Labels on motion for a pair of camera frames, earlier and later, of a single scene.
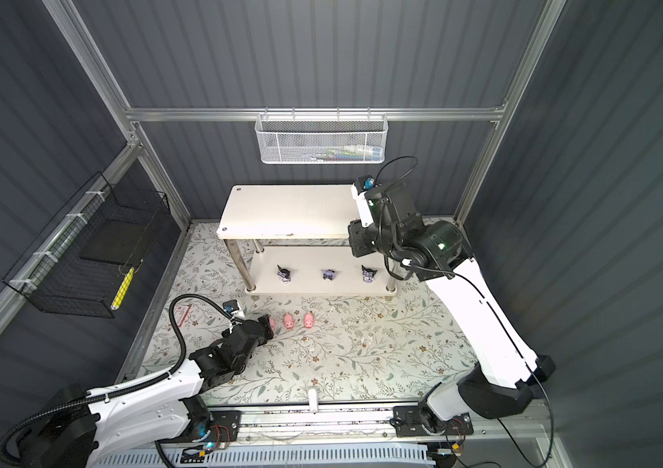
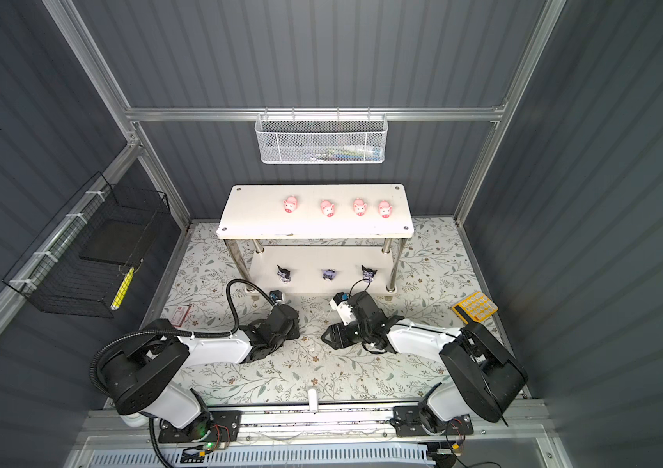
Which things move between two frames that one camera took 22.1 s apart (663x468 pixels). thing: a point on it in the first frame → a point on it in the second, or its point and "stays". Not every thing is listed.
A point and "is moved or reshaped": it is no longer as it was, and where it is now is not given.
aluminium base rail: [375, 423] stays
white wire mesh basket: [322, 138] stays
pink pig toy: [309, 320] → [327, 208]
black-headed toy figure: [284, 274] stays
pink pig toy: [289, 321] is moved or reshaped
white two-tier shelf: [254, 214] stays
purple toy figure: [368, 274] stays
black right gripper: [354, 230] → [338, 331]
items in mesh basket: [353, 151] stays
